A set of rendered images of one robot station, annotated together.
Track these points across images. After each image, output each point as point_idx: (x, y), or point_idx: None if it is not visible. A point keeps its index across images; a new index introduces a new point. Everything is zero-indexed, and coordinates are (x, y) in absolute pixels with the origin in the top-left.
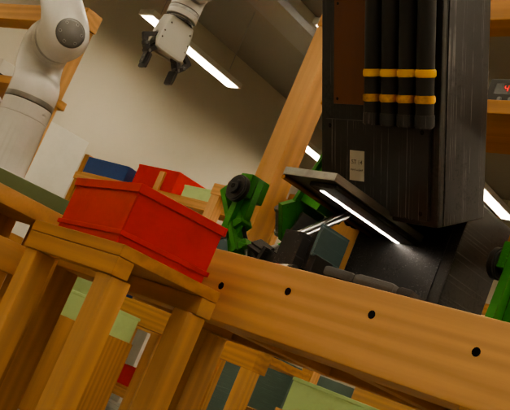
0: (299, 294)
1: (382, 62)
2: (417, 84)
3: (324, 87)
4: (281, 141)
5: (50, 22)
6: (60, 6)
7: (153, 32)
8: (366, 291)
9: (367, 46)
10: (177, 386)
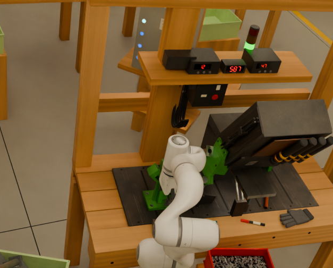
0: (279, 236)
1: (295, 156)
2: (307, 157)
3: (245, 152)
4: (95, 86)
5: (191, 265)
6: (191, 256)
7: (174, 192)
8: (306, 228)
9: (290, 154)
10: (81, 205)
